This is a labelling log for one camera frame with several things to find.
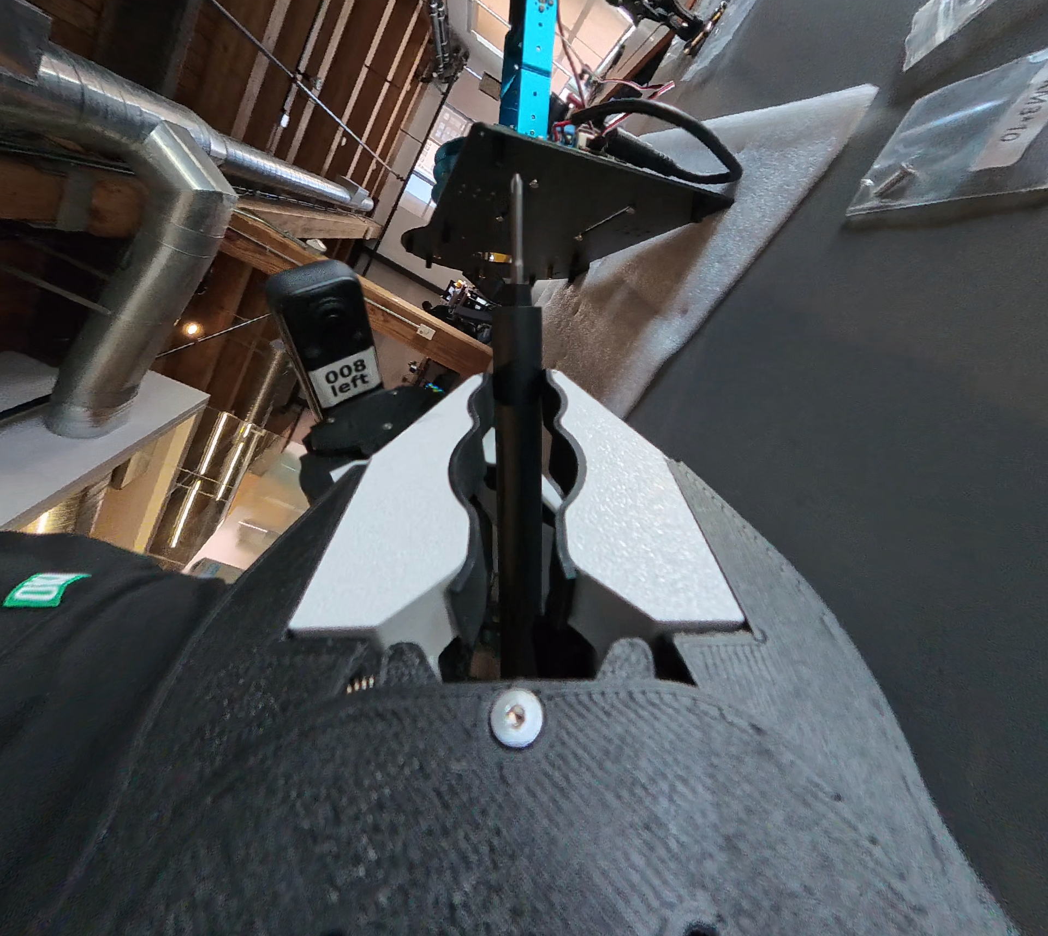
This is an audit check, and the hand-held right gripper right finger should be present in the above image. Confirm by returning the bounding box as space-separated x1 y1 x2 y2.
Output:
544 369 748 652

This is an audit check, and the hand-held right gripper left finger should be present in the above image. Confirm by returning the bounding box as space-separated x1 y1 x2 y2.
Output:
288 372 496 659

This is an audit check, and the black pen-shaped screwdriver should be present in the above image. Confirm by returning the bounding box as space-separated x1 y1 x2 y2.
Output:
491 173 548 679

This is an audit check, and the blue toy robot arm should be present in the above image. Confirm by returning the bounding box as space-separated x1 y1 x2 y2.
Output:
401 0 738 283

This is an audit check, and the dark grey desk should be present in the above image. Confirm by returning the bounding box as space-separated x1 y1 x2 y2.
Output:
630 0 1048 913

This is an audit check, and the white foam sheet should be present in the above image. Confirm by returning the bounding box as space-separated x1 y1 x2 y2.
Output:
532 84 879 421

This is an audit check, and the steel tie rod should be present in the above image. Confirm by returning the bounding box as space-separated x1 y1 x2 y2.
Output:
78 0 406 179

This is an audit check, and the group of small parts bags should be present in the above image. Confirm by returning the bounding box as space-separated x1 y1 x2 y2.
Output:
724 0 1048 226

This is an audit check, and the silver air duct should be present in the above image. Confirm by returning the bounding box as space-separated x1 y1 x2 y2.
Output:
0 0 378 439

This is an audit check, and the black power cable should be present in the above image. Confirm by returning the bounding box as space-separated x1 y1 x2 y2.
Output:
573 107 746 187

